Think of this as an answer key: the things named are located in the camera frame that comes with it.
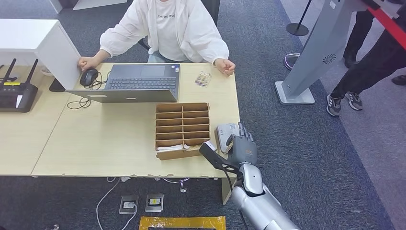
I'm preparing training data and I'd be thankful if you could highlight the dark shoe with white sole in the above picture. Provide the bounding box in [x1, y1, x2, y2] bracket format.
[283, 52, 301, 70]

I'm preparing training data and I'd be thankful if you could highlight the wooden desk leg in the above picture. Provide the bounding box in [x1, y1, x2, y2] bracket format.
[222, 178, 236, 206]

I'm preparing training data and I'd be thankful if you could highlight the black computer mouse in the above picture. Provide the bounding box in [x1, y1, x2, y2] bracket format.
[79, 68, 99, 87]

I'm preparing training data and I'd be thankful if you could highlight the metal desk foot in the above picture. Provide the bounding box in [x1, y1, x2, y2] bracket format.
[161, 177, 191, 193]

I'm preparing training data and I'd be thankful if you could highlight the white floor cable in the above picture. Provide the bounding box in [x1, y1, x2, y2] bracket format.
[96, 177, 138, 230]

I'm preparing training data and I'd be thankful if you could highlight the red barrier belt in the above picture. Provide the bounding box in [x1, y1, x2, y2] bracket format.
[368, 6, 406, 50]

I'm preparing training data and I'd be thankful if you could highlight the black router with antennas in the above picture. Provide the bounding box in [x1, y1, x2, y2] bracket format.
[0, 58, 39, 113]

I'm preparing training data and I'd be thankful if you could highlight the white tissue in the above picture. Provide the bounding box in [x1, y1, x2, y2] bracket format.
[157, 144, 188, 152]

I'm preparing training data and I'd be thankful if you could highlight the person's left hand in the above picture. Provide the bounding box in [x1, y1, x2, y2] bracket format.
[215, 58, 237, 77]

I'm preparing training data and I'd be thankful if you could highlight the floor socket with plug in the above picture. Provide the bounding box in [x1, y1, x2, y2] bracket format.
[119, 194, 139, 214]

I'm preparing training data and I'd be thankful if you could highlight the wooden card organizer box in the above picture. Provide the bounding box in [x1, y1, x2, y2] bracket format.
[155, 102, 212, 161]

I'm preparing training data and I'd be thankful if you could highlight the yellow tape frame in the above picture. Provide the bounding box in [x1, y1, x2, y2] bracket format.
[139, 216, 227, 230]

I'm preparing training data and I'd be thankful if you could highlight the grey kiosk stand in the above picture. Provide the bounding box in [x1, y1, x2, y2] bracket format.
[274, 0, 372, 105]

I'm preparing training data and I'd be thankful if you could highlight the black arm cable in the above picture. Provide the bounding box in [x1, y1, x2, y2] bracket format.
[220, 165, 249, 230]

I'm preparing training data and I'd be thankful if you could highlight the wrist camera with black bracket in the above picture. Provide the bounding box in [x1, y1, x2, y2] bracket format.
[199, 140, 240, 173]

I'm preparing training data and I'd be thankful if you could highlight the grey laptop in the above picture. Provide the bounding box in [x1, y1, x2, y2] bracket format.
[65, 63, 181, 104]

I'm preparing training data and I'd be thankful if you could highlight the black mouse cable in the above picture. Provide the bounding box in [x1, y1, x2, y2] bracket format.
[67, 71, 112, 110]

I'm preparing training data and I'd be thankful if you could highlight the floor socket with yellow label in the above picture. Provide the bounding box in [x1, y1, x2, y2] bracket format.
[145, 194, 165, 213]

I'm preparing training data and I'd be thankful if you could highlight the person's right hand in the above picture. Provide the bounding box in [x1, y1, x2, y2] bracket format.
[78, 56, 97, 72]

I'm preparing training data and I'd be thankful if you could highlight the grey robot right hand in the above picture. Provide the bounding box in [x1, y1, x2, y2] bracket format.
[226, 122, 258, 166]

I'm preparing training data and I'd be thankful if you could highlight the black stand base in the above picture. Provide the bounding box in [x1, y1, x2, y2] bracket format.
[49, 78, 66, 92]

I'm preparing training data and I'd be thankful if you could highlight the black stanchion post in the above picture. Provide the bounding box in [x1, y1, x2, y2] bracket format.
[285, 0, 313, 36]

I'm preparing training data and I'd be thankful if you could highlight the person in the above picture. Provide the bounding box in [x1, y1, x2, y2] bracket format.
[78, 0, 237, 77]
[343, 9, 376, 69]
[326, 16, 406, 117]

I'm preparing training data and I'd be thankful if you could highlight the white cabinet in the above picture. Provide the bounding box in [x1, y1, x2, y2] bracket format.
[0, 19, 82, 91]

